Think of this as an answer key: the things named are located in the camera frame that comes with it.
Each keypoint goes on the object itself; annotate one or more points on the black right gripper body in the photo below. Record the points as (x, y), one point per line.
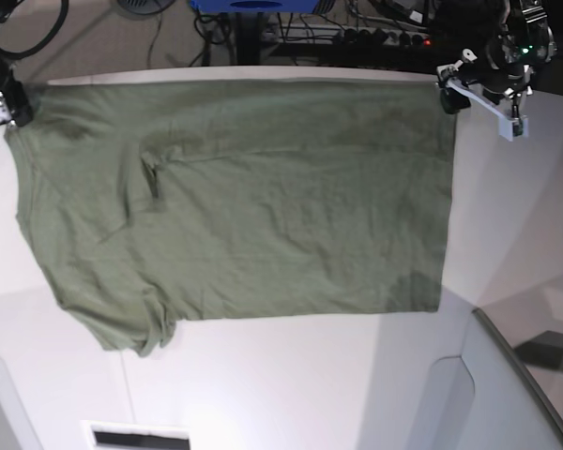
(14, 98)

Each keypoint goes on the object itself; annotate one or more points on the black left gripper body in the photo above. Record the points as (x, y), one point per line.
(486, 85)

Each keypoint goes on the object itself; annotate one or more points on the green t-shirt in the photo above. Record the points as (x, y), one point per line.
(149, 204)

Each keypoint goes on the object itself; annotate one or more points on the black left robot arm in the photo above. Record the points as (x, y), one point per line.
(501, 45)

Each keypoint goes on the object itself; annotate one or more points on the white power strip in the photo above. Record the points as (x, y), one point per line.
(382, 37)

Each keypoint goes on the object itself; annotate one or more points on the blue bin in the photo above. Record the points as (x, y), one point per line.
(264, 6)

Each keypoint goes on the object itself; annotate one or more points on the white vent panel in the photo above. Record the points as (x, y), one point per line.
(112, 435)

